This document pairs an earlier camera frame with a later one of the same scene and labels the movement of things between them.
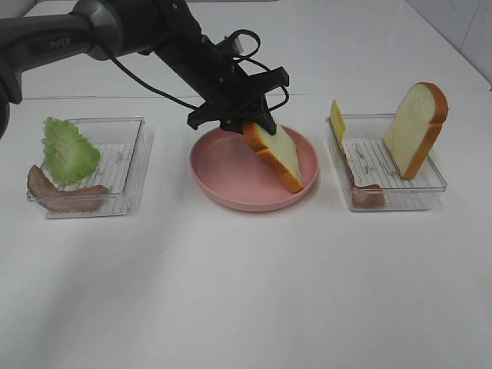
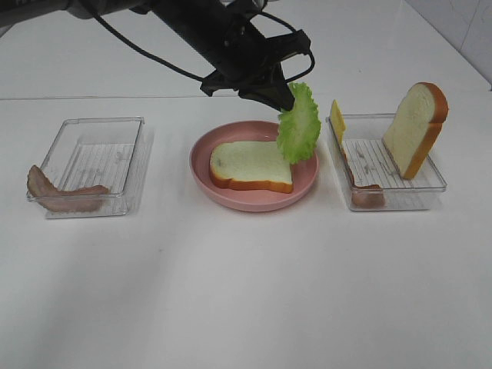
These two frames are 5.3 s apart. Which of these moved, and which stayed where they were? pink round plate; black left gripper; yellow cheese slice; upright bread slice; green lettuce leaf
Moved: black left gripper; green lettuce leaf
Stayed: pink round plate; upright bread slice; yellow cheese slice
